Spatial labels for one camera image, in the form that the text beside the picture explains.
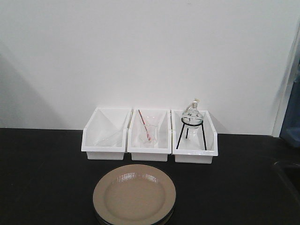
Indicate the beige round plate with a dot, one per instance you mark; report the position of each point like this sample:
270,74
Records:
143,221
134,191

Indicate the middle white plastic bin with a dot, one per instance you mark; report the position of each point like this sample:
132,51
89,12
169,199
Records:
163,148

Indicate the white plastic bin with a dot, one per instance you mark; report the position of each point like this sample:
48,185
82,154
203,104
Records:
105,135
163,148
197,146

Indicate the clear glass beaker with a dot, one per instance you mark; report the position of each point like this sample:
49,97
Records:
143,137

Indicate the round glass flask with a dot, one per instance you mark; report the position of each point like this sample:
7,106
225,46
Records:
191,117

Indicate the left white plastic bin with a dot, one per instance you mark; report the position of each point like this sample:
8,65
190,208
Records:
105,135

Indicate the right white plastic bin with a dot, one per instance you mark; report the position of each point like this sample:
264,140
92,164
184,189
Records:
197,146

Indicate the blue pegboard drying rack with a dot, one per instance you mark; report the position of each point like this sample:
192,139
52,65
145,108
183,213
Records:
290,130

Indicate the black lab sink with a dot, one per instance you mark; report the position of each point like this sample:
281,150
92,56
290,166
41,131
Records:
289,172

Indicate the black wire tripod stand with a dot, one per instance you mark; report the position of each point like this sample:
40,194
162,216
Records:
192,131

